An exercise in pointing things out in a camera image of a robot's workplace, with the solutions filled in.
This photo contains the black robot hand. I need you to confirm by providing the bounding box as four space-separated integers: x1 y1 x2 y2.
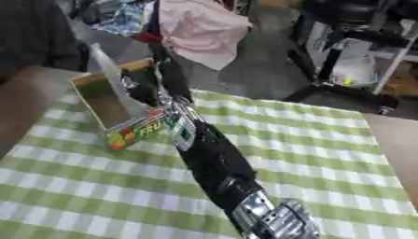
120 74 176 108

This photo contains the cardboard box with fruit print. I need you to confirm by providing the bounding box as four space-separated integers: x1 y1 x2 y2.
68 43 172 151

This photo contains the blue patterned cloth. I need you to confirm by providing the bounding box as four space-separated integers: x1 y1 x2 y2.
90 0 152 37

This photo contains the pink cloth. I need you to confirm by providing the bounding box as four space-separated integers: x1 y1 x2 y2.
155 0 255 72

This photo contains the person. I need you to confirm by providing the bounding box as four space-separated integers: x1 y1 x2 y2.
0 0 85 82

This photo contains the black office chair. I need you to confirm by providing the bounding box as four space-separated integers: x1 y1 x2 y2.
281 0 418 115

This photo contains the white plastic bag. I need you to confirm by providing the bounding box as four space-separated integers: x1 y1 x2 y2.
329 54 379 89

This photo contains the white shelf frame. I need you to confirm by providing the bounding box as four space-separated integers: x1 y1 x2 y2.
370 19 418 95

